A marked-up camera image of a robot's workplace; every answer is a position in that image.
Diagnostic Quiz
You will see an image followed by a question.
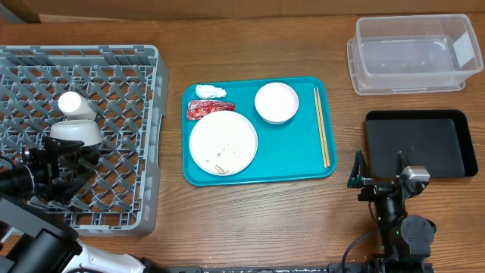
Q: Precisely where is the grey bowl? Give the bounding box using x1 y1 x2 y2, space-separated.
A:
49 120 103 146

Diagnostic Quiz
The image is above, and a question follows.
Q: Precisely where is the large white dirty plate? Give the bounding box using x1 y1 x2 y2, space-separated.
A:
189 111 258 176

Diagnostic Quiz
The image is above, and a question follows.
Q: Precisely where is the clear plastic bin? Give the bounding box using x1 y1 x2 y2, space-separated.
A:
347 14 484 96

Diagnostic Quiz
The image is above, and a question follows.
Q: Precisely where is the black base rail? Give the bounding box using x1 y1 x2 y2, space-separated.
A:
166 262 434 273

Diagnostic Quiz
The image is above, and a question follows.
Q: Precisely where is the red snack wrapper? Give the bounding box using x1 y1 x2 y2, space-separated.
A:
186 99 236 121

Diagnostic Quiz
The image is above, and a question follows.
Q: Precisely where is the left wooden chopstick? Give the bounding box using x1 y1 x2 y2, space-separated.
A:
314 86 328 168

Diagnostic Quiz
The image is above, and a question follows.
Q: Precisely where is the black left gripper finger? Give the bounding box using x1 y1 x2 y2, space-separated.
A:
42 136 84 159
52 158 98 204

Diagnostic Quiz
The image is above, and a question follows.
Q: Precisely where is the right wooden chopstick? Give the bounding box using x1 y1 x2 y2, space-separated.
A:
314 86 330 168

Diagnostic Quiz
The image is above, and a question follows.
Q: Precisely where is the crumpled white napkin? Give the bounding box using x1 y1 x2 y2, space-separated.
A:
196 85 227 99

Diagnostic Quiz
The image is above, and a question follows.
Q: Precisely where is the grey plastic dish rack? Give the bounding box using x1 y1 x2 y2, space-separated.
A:
1 45 169 237

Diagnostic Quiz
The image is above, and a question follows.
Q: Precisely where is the white cup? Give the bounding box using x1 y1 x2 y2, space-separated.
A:
58 91 97 121

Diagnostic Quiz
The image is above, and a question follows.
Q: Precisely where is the black plastic tray bin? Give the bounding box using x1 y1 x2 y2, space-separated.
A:
365 110 479 178

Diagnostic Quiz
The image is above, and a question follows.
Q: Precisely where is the white pink bowl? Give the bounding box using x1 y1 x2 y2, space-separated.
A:
255 82 299 124

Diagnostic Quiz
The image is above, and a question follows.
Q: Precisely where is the wooden chopstick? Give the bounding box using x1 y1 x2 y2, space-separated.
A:
314 86 328 168
314 86 330 168

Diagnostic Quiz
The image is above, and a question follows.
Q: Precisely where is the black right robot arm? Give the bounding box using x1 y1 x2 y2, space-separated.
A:
340 151 437 272

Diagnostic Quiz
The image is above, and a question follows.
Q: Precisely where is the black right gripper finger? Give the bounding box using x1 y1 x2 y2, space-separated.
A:
349 150 370 181
396 151 411 176

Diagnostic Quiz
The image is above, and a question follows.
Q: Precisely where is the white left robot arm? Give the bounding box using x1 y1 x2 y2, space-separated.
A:
1 136 149 273

